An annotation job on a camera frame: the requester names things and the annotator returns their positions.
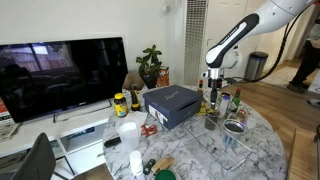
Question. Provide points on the green potted plant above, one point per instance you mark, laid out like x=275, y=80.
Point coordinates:
x=149, y=66

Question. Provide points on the red candy wrapper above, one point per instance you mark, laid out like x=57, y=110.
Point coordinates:
x=148, y=130

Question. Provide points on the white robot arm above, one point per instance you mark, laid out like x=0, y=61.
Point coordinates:
x=269, y=17

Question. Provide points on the white bottle blue cap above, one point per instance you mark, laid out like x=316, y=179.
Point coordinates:
x=224, y=104

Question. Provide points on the white tv stand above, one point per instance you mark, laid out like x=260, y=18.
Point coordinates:
x=78, y=132

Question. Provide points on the green round lid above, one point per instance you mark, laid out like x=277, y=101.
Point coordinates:
x=165, y=175

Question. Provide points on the navy blue box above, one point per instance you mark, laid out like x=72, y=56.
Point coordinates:
x=172, y=105

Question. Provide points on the yellow vitamin bottle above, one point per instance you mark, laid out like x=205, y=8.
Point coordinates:
x=120, y=105

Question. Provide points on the wooden block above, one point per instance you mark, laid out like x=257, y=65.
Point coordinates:
x=162, y=164

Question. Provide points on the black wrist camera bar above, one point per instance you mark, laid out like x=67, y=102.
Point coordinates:
x=230, y=80

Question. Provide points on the brown paper bag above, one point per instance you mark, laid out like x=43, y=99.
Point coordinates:
x=133, y=78

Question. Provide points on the red capped hot sauce bottle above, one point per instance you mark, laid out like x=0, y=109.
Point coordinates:
x=200, y=87

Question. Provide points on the black flat screen television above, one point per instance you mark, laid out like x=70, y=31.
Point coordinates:
x=42, y=78

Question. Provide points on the black remote control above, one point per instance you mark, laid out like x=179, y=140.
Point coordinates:
x=112, y=142

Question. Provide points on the black office chair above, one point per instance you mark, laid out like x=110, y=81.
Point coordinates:
x=39, y=163

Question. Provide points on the clear plastic storage container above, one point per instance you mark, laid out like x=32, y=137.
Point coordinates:
x=207, y=146

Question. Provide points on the yellow black packet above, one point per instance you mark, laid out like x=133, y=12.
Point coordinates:
x=203, y=109

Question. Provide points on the striped metal cup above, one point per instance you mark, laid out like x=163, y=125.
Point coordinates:
x=232, y=131

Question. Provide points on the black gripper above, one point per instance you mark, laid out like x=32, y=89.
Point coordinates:
x=214, y=84

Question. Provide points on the small black car key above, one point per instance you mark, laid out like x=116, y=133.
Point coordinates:
x=148, y=166

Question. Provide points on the white pill bottle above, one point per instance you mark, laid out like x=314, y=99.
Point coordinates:
x=136, y=162

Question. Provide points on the steel trash can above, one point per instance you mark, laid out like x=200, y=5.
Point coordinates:
x=255, y=65

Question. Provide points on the green bottle red cap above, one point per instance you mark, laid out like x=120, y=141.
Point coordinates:
x=235, y=101

